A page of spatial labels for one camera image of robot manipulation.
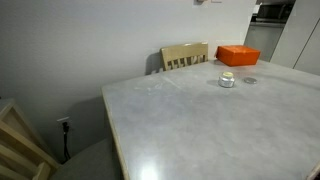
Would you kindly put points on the silver round lid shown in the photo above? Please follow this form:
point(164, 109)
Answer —
point(250, 80)

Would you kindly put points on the silver jar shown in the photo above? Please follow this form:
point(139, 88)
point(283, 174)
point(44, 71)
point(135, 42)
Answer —
point(226, 80)

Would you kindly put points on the orange cardboard box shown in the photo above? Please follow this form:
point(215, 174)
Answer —
point(237, 55)

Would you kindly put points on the wooden chair at left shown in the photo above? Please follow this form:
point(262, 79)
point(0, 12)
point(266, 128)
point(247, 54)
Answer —
point(23, 153)

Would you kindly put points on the wooden chair by wall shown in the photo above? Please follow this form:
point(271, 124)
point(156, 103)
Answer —
point(178, 56)

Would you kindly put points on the wall power outlet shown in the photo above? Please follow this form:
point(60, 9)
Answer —
point(65, 122)

